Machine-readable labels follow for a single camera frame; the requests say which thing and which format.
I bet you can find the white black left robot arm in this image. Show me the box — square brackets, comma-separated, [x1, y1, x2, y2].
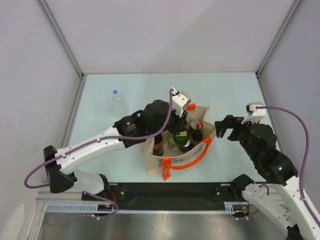
[43, 96, 191, 200]

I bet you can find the aluminium corner post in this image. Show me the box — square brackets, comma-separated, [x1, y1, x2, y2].
[255, 0, 303, 76]
[36, 0, 85, 80]

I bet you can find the aluminium frame rail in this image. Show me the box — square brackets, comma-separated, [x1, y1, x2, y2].
[34, 182, 309, 215]

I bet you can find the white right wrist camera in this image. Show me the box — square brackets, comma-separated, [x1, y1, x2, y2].
[241, 102, 267, 124]

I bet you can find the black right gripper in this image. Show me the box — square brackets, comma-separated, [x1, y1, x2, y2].
[214, 114, 259, 161]

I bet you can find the right aluminium corner post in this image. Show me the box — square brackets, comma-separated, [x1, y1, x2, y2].
[255, 0, 303, 76]

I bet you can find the clear glass bottle green cap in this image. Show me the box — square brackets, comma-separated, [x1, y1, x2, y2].
[167, 139, 179, 150]

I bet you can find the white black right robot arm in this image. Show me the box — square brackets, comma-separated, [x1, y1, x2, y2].
[214, 114, 320, 240]

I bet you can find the left aluminium corner post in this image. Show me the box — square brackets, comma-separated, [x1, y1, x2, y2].
[36, 0, 85, 80]

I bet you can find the clear plastic water bottle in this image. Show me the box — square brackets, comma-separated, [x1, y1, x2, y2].
[109, 89, 129, 119]

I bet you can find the beige canvas tote bag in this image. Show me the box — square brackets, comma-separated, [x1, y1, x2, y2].
[140, 103, 216, 180]

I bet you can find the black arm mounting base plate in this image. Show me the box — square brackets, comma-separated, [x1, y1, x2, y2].
[94, 182, 244, 202]

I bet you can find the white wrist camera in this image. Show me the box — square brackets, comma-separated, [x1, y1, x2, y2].
[171, 87, 191, 118]
[241, 102, 267, 124]

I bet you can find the glass cola bottle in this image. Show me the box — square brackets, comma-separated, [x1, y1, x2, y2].
[152, 133, 164, 156]

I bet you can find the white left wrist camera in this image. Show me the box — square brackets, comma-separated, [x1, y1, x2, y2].
[171, 87, 191, 118]

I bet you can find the blue white drink can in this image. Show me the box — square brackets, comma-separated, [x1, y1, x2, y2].
[178, 139, 191, 155]

